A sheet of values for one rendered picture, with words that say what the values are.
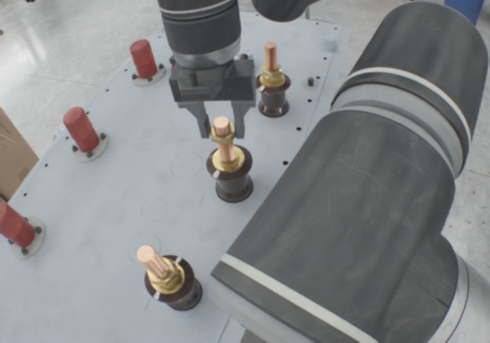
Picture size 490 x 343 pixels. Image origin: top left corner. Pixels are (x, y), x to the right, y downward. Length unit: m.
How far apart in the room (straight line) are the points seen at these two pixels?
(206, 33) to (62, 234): 0.62
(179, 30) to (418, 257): 0.37
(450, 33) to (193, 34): 0.30
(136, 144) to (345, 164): 0.75
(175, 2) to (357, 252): 0.34
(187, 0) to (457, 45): 0.30
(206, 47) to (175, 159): 0.45
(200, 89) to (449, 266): 0.35
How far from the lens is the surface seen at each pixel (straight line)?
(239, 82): 0.50
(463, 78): 0.32
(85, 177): 0.92
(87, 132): 0.92
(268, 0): 0.56
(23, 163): 2.27
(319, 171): 0.23
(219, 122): 0.60
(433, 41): 0.33
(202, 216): 0.73
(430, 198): 0.24
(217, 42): 0.44
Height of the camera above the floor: 1.99
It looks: 51 degrees down
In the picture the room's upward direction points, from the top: 8 degrees counter-clockwise
